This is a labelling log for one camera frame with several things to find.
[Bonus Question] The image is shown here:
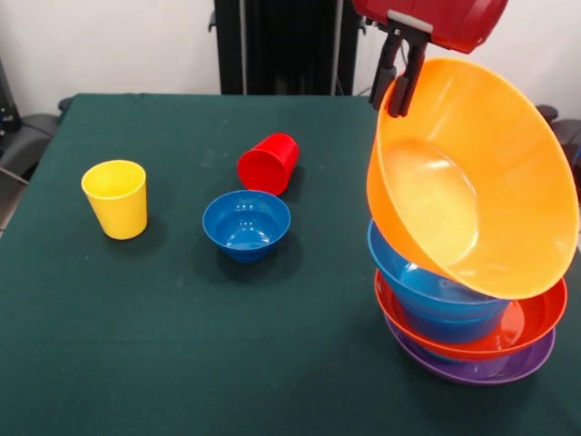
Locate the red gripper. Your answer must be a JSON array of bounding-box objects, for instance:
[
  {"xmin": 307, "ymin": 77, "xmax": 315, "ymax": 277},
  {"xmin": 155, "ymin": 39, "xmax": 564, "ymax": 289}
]
[{"xmin": 351, "ymin": 0, "xmax": 510, "ymax": 120}]

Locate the large orange bowl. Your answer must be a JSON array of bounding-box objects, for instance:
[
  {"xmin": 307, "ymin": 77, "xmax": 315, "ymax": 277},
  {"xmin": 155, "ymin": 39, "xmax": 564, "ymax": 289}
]
[{"xmin": 365, "ymin": 57, "xmax": 580, "ymax": 301}]

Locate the red cup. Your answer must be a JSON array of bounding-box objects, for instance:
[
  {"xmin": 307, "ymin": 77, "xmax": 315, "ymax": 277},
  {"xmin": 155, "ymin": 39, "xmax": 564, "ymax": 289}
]
[{"xmin": 237, "ymin": 132, "xmax": 301, "ymax": 197}]

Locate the large blue bowl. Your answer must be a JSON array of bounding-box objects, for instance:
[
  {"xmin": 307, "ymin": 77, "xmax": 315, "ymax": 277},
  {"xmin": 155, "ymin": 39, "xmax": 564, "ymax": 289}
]
[{"xmin": 367, "ymin": 217, "xmax": 510, "ymax": 320}]

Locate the small dark blue bowl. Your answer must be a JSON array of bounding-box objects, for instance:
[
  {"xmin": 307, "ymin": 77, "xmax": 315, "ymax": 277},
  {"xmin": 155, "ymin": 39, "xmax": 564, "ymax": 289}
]
[{"xmin": 202, "ymin": 189, "xmax": 291, "ymax": 264}]

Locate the straight-walled teal blue bowl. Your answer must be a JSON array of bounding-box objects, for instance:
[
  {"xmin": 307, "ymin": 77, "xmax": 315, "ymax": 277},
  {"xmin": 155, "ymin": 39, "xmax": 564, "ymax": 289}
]
[{"xmin": 394, "ymin": 299, "xmax": 507, "ymax": 344}]

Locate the shallow red-orange bowl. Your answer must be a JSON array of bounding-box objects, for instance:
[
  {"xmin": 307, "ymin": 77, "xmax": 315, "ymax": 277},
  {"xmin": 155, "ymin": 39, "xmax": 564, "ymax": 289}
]
[{"xmin": 374, "ymin": 267, "xmax": 569, "ymax": 363}]

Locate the yellow cup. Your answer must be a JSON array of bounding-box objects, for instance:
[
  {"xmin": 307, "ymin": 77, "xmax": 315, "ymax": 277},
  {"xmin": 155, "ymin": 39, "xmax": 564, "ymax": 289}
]
[{"xmin": 81, "ymin": 159, "xmax": 149, "ymax": 241}]

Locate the black base with knob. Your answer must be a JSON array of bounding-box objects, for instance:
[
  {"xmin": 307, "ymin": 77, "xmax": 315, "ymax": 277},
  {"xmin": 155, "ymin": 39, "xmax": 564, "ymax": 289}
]
[{"xmin": 535, "ymin": 104, "xmax": 581, "ymax": 158}]

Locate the shallow purple bowl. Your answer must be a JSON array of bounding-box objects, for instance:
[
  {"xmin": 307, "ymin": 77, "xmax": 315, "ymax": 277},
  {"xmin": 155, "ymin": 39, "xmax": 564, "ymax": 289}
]
[{"xmin": 383, "ymin": 312, "xmax": 556, "ymax": 386}]

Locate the black chair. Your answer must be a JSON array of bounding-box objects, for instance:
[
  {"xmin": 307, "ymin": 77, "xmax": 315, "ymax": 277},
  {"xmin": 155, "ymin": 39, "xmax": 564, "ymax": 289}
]
[{"xmin": 0, "ymin": 113, "xmax": 60, "ymax": 183}]

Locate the dark green tablecloth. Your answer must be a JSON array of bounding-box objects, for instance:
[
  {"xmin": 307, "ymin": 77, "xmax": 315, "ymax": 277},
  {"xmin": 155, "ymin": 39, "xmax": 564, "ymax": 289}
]
[{"xmin": 0, "ymin": 93, "xmax": 581, "ymax": 436}]

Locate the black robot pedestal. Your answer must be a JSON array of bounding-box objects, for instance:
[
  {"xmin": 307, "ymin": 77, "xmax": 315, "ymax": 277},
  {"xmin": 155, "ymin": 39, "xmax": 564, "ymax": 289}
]
[{"xmin": 208, "ymin": 0, "xmax": 367, "ymax": 96}]

